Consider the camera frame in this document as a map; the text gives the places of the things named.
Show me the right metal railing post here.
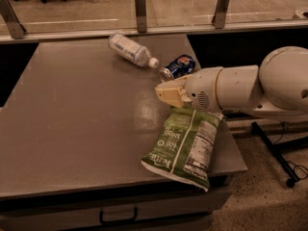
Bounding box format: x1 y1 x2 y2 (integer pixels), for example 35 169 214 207
212 0 230 29

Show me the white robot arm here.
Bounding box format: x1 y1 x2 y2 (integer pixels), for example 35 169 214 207
155 46 308 122

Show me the blue pepsi soda can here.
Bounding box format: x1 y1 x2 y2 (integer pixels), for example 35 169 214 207
159 54 195 82

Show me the middle metal railing post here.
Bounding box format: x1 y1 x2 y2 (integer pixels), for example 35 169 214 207
134 0 147 33

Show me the metal railing post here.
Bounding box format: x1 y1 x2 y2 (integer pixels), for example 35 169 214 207
0 0 26 39
134 0 147 33
212 0 230 29

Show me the black drawer handle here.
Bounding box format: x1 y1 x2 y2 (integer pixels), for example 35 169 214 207
98 207 138 226

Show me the clear plastic water bottle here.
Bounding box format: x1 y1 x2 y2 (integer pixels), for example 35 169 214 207
108 33 159 68

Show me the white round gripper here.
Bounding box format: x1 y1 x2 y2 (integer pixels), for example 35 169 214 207
155 66 222 113

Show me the left metal railing post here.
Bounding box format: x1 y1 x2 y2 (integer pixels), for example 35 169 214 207
0 0 26 39

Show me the green jalapeno chip bag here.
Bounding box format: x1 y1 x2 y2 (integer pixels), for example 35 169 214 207
141 108 223 192

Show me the black stand base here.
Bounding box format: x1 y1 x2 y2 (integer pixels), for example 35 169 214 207
251 122 308 188

